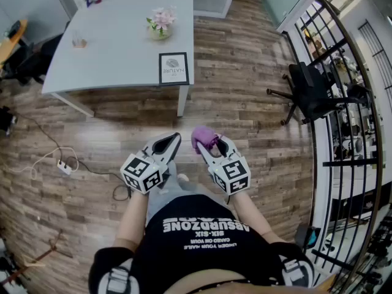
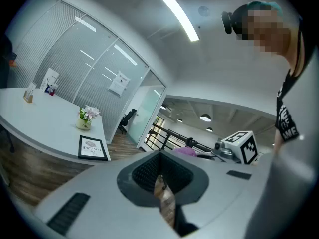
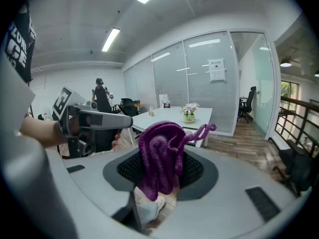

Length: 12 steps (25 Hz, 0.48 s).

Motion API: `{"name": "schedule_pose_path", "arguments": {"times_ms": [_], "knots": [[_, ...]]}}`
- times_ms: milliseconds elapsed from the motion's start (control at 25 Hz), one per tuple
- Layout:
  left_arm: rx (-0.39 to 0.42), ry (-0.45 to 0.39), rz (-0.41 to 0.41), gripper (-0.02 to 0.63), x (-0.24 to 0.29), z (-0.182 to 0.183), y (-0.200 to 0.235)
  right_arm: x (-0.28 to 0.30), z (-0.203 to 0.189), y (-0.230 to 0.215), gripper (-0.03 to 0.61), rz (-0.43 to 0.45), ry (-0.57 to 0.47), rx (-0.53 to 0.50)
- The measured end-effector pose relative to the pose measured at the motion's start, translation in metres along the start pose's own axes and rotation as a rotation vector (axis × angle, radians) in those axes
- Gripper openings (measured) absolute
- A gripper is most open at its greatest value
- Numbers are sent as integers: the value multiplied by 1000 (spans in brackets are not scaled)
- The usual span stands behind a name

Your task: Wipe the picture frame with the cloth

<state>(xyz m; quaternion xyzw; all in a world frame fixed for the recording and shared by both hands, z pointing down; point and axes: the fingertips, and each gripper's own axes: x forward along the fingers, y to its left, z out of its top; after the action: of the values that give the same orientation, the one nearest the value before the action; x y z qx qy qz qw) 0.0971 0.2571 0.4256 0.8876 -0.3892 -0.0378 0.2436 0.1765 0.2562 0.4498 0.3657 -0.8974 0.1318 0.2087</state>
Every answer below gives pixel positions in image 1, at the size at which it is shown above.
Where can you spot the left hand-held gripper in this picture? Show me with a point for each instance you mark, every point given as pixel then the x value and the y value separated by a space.
pixel 139 173

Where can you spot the black office chair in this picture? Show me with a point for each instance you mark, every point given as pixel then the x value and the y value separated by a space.
pixel 312 90

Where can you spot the black metal railing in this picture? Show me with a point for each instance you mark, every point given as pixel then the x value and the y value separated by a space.
pixel 352 164

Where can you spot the person's right forearm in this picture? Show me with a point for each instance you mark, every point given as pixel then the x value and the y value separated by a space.
pixel 251 216

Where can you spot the person's grey jeans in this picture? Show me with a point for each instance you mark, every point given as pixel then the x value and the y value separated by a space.
pixel 171 188

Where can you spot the person's black printed shirt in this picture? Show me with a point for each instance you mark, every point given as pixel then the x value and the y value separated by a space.
pixel 202 253

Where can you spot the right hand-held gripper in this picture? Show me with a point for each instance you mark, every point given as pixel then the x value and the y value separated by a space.
pixel 232 176

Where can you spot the red and blue ribbon item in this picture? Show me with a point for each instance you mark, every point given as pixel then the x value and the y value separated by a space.
pixel 93 1

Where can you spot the black swivel chair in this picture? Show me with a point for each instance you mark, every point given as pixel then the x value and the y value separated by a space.
pixel 33 60

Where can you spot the orange wooden desk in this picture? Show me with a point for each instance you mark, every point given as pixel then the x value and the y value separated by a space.
pixel 9 43

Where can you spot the black and teal device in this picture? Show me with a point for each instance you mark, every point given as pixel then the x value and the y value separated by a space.
pixel 307 236

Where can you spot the black framed picture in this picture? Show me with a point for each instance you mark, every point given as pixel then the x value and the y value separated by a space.
pixel 173 68

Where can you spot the pink flowers in pot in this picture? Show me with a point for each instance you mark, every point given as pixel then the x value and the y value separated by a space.
pixel 162 21

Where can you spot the person's left forearm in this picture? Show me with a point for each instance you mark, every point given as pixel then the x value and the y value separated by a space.
pixel 131 216

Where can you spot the purple wiping cloth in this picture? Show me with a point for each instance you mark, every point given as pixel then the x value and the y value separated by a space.
pixel 203 136

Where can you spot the grey table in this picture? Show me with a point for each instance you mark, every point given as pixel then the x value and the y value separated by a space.
pixel 116 41

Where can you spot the wooden sticks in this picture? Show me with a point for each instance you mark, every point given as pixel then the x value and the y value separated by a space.
pixel 46 251

